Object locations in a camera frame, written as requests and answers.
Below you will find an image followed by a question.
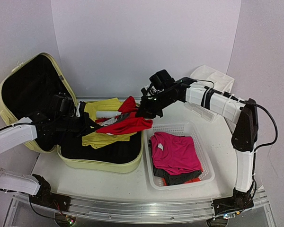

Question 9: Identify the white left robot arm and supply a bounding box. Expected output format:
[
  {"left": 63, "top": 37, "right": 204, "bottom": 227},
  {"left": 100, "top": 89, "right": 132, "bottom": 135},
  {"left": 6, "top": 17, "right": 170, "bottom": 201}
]
[{"left": 0, "top": 113, "right": 99, "bottom": 207}]

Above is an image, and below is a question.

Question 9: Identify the red garment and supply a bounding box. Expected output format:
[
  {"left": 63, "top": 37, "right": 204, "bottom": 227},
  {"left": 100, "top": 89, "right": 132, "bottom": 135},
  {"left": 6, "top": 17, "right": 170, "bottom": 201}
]
[{"left": 96, "top": 96, "right": 153, "bottom": 135}]

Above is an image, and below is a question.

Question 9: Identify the white small bottle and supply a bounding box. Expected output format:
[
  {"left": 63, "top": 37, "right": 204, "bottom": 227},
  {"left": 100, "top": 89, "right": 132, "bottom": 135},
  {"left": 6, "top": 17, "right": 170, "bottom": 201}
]
[{"left": 96, "top": 111, "right": 122, "bottom": 119}]

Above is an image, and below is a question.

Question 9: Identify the yellow garment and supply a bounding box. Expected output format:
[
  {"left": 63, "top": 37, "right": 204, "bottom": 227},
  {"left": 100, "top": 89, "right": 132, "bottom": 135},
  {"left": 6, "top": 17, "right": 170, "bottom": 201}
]
[{"left": 82, "top": 97, "right": 136, "bottom": 149}]

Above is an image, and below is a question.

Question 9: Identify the white perforated plastic basket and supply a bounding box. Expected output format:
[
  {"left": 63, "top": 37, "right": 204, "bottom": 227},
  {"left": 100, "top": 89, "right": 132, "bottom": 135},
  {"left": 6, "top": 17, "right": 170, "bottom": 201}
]
[{"left": 144, "top": 122, "right": 215, "bottom": 190}]

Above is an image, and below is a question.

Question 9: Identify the white plastic drawer organizer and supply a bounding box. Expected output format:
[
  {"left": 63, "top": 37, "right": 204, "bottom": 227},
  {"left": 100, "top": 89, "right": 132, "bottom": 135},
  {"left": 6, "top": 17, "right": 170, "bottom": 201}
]
[{"left": 184, "top": 65, "right": 235, "bottom": 123}]

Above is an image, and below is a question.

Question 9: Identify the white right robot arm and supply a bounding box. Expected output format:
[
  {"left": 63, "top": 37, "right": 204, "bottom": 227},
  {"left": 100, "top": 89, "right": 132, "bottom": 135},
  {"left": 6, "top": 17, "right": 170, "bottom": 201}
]
[{"left": 137, "top": 77, "right": 278, "bottom": 210}]

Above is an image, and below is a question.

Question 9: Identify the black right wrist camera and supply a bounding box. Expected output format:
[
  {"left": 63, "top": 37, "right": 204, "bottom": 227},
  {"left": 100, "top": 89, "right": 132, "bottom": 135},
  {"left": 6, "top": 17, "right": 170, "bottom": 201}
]
[{"left": 150, "top": 70, "right": 175, "bottom": 90}]

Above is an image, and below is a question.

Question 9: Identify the white printed garment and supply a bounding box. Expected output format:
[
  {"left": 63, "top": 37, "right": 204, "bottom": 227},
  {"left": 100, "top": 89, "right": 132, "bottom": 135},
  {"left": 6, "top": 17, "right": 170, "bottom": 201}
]
[{"left": 96, "top": 113, "right": 130, "bottom": 126}]

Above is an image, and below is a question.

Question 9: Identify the pale green hard-shell suitcase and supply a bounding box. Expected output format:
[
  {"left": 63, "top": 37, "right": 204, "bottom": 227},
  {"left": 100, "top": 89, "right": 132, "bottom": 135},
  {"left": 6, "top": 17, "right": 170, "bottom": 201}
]
[{"left": 0, "top": 53, "right": 143, "bottom": 173}]

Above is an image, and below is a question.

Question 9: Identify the magenta garment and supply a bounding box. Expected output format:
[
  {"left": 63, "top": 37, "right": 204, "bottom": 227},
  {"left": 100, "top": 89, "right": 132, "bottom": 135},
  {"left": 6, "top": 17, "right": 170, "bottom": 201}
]
[{"left": 150, "top": 132, "right": 202, "bottom": 175}]

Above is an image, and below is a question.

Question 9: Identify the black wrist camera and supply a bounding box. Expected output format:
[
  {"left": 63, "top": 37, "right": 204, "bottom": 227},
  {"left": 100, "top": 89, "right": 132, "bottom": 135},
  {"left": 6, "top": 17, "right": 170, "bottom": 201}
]
[
  {"left": 150, "top": 70, "right": 175, "bottom": 90},
  {"left": 49, "top": 94, "right": 73, "bottom": 116}
]

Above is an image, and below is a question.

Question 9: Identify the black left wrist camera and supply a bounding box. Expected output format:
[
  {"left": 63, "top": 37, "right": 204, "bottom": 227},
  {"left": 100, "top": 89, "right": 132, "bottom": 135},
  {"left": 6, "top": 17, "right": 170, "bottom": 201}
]
[{"left": 49, "top": 94, "right": 73, "bottom": 116}]

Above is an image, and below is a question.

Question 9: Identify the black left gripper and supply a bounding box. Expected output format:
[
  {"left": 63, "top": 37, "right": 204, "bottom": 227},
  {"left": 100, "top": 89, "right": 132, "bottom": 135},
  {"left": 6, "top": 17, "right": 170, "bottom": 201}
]
[{"left": 55, "top": 111, "right": 99, "bottom": 139}]

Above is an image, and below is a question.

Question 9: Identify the orange garment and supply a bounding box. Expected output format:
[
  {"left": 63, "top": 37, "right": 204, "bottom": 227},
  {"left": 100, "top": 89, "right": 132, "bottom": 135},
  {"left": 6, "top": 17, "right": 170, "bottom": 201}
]
[{"left": 161, "top": 177, "right": 201, "bottom": 186}]

